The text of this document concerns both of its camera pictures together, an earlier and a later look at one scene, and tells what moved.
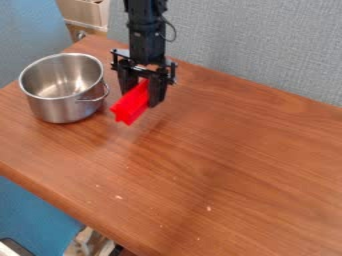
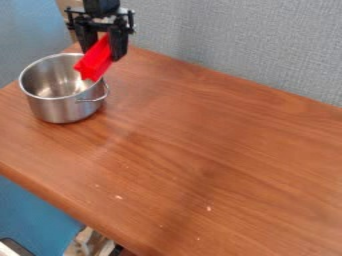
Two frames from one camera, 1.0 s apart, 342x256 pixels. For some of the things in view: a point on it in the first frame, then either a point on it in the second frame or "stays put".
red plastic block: x=133 y=103 -> x=97 y=60
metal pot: x=66 y=86 stays put
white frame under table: x=92 y=244 stays put
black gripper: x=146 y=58 -> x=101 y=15
